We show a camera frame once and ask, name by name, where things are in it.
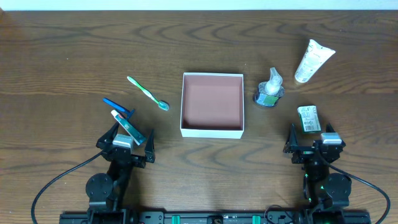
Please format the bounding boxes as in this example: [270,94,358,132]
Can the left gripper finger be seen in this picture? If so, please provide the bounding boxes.
[144,130,155,163]
[96,123,119,149]

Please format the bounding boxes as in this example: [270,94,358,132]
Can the white green toothpaste tube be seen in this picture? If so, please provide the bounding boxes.
[111,110,146,145]

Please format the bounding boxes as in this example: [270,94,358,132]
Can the green and white small box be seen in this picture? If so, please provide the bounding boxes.
[297,105,322,134]

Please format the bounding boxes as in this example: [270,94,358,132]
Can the blue razor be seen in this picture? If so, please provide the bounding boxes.
[103,98,135,119]

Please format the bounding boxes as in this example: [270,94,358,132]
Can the clear soap pump bottle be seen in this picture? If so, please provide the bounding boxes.
[253,67,285,107]

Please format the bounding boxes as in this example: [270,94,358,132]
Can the white lotion tube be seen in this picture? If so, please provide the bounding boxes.
[294,39,336,83]

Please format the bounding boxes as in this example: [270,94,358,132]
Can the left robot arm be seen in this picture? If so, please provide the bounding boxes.
[86,123,155,224]

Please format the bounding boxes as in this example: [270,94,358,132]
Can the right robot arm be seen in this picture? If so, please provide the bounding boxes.
[283,124,352,223]

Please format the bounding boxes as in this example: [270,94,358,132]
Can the green toothbrush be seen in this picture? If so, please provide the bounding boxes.
[127,76,170,111]

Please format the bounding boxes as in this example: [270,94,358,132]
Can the white box with brown interior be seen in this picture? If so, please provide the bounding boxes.
[180,72,244,139]

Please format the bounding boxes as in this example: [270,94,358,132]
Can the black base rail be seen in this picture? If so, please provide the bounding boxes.
[59,210,371,224]

